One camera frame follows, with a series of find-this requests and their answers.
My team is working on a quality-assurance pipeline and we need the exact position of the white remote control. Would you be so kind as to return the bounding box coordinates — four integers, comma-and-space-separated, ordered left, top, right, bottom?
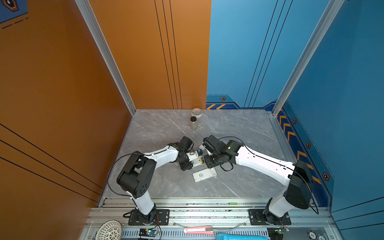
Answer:
193, 168, 217, 183

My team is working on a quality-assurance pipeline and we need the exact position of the white remote with display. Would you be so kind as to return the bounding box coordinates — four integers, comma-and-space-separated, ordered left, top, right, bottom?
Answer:
191, 157, 205, 168

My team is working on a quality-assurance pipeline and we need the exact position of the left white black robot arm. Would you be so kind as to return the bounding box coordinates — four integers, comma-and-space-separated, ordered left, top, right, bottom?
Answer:
117, 137, 194, 222

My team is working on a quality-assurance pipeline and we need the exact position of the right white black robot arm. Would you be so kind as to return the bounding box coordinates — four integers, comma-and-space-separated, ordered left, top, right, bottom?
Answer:
200, 135, 319, 225

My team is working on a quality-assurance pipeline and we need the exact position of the small brown-capped jar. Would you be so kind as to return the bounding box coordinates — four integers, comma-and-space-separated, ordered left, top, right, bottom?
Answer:
190, 116, 198, 130

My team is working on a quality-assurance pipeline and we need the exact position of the pink box cutter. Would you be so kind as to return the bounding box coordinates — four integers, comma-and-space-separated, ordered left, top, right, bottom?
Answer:
183, 226, 214, 236

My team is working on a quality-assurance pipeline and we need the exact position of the cyan cylinder object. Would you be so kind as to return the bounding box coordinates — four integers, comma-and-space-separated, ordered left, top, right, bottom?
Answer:
216, 233, 269, 240

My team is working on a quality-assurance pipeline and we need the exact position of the green circuit board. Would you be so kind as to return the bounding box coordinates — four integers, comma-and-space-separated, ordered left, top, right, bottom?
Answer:
139, 228, 160, 239

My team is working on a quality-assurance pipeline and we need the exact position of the white mesh basket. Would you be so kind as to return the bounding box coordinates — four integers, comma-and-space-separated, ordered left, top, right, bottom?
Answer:
95, 220, 123, 240

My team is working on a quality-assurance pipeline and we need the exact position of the aluminium rail frame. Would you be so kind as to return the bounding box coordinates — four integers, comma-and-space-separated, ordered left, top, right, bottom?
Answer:
80, 198, 343, 240

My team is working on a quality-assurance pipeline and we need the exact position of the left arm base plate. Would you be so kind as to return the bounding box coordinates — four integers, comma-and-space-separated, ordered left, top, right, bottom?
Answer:
128, 209, 170, 226

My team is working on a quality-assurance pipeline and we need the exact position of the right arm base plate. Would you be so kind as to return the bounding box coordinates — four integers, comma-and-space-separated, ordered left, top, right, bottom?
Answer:
248, 209, 292, 226

